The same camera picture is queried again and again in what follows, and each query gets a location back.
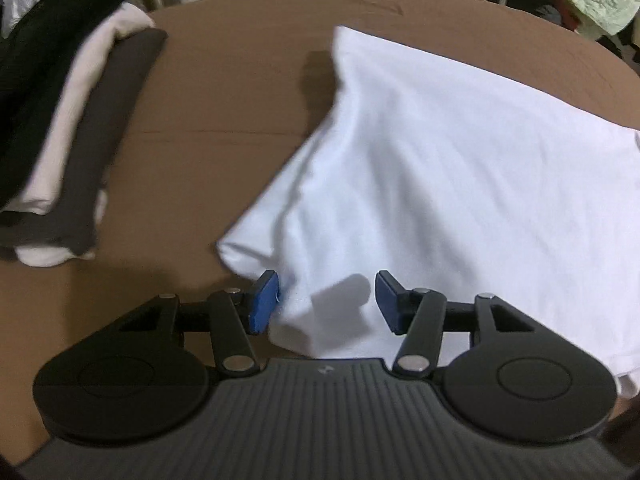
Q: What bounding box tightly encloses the folded white garment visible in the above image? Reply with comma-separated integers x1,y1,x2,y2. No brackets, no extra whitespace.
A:
14,190,108,267

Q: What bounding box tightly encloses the folded cream garment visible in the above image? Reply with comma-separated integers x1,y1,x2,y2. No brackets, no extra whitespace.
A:
0,2,156,216

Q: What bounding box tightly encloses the folded black garment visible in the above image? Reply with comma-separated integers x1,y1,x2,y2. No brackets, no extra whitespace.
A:
0,0,127,211

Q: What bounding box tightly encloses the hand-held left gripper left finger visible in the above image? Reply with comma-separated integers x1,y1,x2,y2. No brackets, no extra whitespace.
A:
95,270,280,377

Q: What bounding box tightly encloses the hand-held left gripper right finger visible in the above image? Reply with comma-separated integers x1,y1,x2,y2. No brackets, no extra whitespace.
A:
375,270,556,377

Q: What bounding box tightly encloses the white shirt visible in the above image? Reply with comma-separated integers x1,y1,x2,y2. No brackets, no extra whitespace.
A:
216,25,640,396

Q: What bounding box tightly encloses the stack of folded clothes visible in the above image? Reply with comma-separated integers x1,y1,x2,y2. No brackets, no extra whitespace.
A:
0,27,169,261

